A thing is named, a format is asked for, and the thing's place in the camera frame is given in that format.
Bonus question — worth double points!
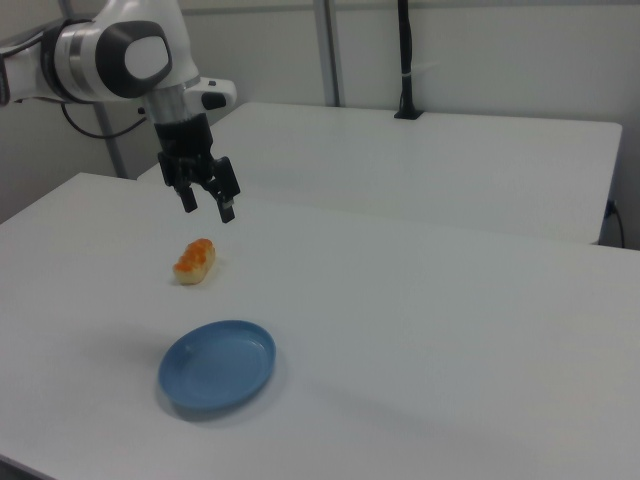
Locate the orange glazed bread loaf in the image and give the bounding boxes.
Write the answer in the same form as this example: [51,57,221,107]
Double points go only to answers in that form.
[172,238,218,286]

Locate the black cable behind arm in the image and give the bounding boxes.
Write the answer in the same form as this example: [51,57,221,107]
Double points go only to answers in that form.
[60,101,147,139]

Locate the grey metal wall post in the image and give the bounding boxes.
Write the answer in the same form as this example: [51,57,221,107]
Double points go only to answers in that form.
[312,0,346,107]

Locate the blue round plate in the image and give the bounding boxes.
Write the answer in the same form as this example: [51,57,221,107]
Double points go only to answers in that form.
[158,320,278,413]

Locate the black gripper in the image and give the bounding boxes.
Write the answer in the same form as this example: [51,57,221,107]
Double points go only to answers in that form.
[153,113,241,224]

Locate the black camera pole with clamp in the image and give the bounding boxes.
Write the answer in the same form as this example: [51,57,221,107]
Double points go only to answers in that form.
[393,0,425,121]

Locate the black cable at table side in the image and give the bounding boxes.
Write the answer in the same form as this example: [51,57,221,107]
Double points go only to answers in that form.
[605,198,627,249]

